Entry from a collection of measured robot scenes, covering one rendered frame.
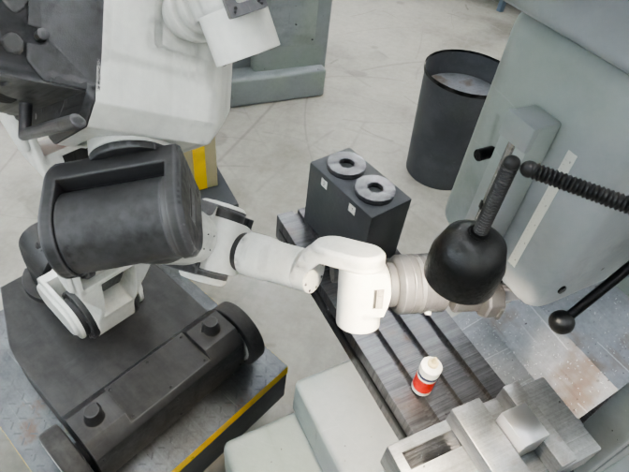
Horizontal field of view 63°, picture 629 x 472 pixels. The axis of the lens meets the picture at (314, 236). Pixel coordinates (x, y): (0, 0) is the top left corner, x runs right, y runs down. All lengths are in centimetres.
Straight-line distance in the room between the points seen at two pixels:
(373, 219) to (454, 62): 204
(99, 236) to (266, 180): 232
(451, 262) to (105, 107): 36
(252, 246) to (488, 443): 50
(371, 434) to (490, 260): 68
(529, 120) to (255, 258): 44
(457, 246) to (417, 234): 221
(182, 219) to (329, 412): 67
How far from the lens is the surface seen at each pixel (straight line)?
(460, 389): 110
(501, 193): 45
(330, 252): 72
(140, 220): 55
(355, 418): 111
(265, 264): 79
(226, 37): 50
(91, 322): 140
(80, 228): 57
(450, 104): 267
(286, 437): 120
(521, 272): 68
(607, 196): 44
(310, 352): 214
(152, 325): 154
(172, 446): 154
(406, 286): 72
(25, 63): 53
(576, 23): 53
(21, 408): 170
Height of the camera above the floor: 181
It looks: 45 degrees down
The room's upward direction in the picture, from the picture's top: 8 degrees clockwise
